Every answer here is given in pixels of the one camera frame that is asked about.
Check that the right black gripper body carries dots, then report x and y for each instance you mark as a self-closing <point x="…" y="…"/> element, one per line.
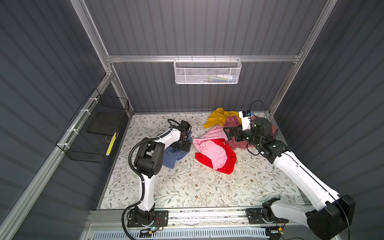
<point x="246" y="135"/>

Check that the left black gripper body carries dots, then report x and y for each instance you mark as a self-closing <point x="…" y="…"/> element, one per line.
<point x="182" y="145"/>

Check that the blue checkered shirt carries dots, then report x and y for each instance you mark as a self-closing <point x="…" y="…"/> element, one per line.
<point x="175" y="153"/>

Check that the yellow printed t-shirt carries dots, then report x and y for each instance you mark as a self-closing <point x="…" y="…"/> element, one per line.
<point x="219" y="117"/>

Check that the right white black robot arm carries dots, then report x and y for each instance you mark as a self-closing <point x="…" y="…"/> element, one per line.
<point x="328" y="214"/>

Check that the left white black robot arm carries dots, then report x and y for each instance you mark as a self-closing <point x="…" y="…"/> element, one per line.
<point x="146" y="160"/>

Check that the maroon cloth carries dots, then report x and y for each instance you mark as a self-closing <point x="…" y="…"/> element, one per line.
<point x="252" y="132"/>

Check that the pink cloth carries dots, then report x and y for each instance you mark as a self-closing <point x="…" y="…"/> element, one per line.
<point x="206" y="146"/>

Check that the red cloth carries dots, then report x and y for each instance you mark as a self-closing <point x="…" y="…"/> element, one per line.
<point x="229" y="166"/>

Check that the floral table mat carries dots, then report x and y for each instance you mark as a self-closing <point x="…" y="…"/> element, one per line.
<point x="189" y="184"/>

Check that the items in white basket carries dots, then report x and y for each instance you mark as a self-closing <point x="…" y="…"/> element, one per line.
<point x="220" y="79"/>

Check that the yellow marker pen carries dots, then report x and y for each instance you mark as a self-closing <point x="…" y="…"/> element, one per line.
<point x="111" y="144"/>

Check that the white perforated vent strip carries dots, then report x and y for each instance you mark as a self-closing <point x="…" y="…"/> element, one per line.
<point x="183" y="234"/>

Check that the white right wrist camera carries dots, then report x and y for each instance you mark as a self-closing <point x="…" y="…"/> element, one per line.
<point x="246" y="119"/>

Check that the white wire mesh basket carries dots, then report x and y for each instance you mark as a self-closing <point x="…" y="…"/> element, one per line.
<point x="188" y="71"/>

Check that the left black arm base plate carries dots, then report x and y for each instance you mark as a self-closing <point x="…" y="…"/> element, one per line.
<point x="155" y="218"/>

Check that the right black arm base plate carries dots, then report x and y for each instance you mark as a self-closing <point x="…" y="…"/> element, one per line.
<point x="263" y="216"/>

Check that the black wire basket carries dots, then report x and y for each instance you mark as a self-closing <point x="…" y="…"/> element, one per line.
<point x="88" y="138"/>

